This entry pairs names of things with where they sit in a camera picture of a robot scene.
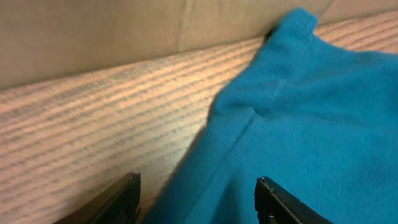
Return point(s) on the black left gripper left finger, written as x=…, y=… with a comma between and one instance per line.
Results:
x=118, y=204

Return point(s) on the dark blue polo shirt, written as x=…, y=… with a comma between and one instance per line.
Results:
x=319, y=120

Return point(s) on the brown cardboard box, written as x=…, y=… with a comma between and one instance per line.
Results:
x=42, y=39

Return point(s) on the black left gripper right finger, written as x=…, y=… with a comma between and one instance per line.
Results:
x=274, y=204

